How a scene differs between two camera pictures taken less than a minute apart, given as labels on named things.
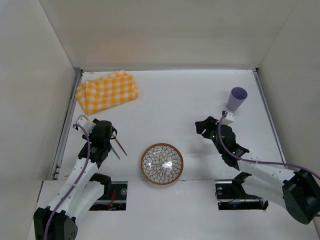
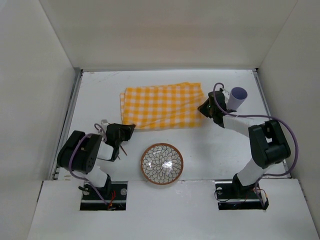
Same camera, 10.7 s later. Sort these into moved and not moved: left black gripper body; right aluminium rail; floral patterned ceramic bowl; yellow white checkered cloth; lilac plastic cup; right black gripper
Moved: yellow white checkered cloth; right black gripper; left black gripper body
Not moved: right aluminium rail; floral patterned ceramic bowl; lilac plastic cup
